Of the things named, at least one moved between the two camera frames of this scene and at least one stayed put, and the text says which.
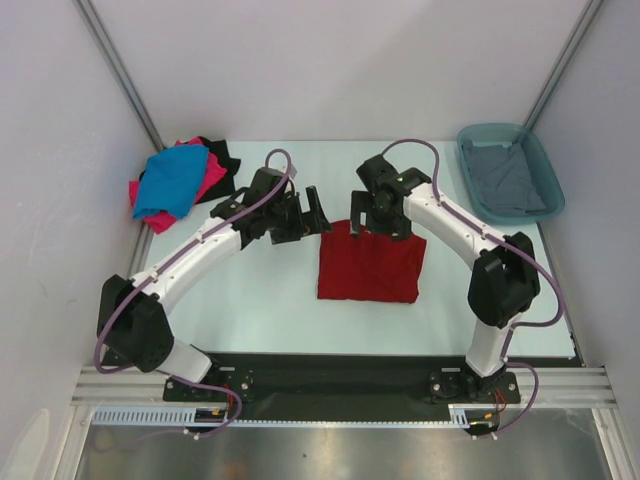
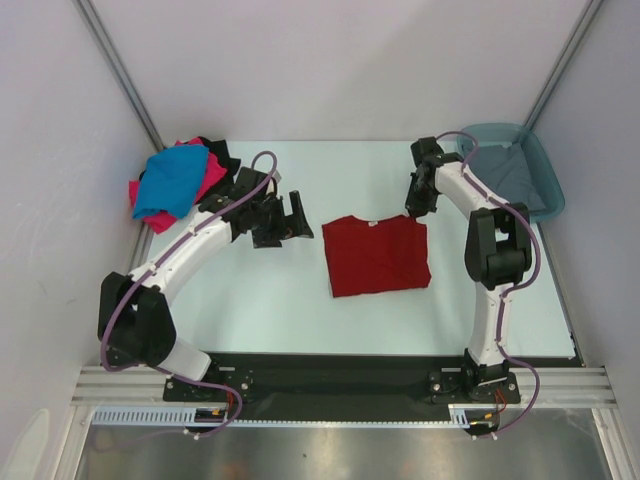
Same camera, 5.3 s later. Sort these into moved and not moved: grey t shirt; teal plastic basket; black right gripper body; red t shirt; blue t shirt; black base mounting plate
Moved: red t shirt; black right gripper body
Not moved: black base mounting plate; blue t shirt; teal plastic basket; grey t shirt
